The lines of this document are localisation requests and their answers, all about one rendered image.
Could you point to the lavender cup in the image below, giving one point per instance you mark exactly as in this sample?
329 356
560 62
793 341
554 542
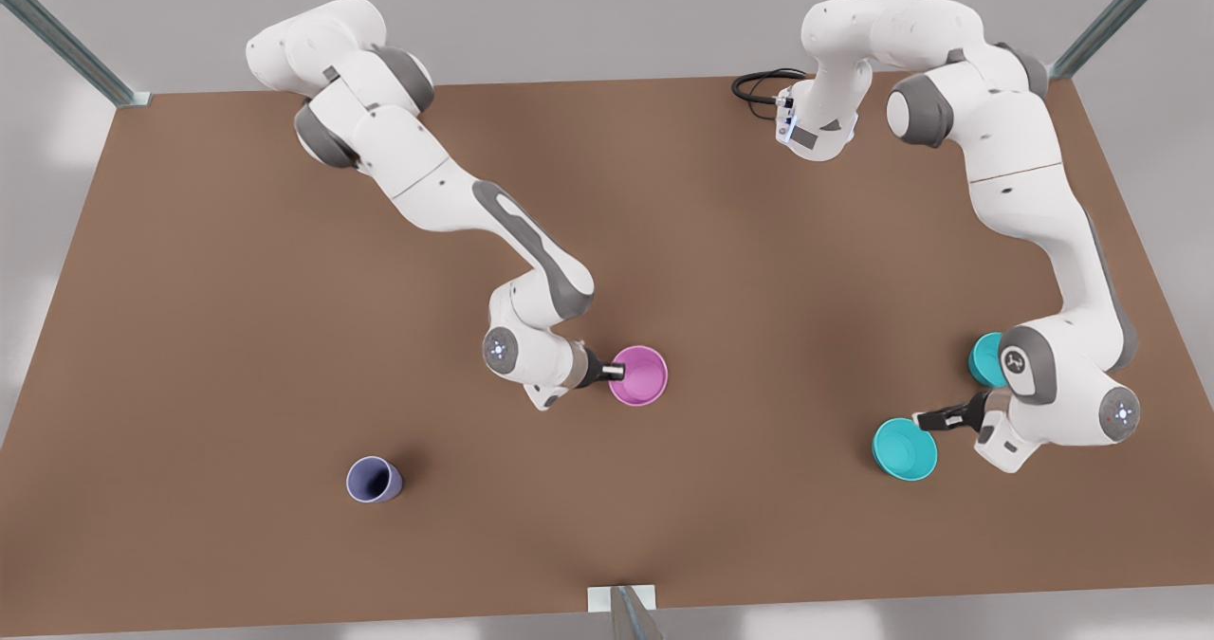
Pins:
372 481

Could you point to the silver frame post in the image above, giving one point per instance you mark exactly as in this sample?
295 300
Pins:
66 45
1114 16
626 612

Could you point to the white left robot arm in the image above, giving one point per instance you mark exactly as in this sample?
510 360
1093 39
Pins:
1024 175

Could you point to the teal blue bowl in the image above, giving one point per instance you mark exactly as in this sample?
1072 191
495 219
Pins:
904 450
984 359

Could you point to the pink bowl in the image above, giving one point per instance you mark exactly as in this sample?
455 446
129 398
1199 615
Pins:
640 376

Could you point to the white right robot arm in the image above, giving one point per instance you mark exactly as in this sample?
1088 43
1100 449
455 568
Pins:
427 185

